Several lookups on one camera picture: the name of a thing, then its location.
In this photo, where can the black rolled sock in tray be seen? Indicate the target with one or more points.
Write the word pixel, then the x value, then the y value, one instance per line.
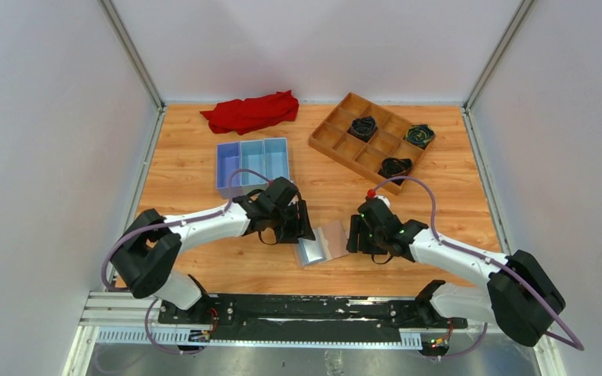
pixel 363 128

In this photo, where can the black red rolled sock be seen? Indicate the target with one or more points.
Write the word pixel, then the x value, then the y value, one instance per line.
pixel 393 166

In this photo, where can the black yellow rolled sock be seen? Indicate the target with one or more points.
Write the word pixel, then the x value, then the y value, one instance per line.
pixel 420 135

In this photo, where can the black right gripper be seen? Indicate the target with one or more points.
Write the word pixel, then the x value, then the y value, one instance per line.
pixel 357 234

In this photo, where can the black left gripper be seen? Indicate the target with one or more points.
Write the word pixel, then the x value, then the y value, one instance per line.
pixel 300 222

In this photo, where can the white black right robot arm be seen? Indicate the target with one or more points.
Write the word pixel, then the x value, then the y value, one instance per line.
pixel 512 292

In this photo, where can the blue three-compartment tray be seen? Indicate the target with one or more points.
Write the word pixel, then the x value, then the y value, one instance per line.
pixel 268 157

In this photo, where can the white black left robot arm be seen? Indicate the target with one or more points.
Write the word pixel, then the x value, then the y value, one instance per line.
pixel 145 254

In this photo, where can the aluminium frame rail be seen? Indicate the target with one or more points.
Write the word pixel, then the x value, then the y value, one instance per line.
pixel 117 317

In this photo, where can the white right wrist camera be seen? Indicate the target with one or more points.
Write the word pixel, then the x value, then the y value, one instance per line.
pixel 372 195

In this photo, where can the brown wooden divided tray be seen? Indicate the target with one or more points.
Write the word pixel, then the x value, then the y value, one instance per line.
pixel 370 140

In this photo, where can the red cloth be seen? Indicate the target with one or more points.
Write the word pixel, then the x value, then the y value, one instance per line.
pixel 252 114

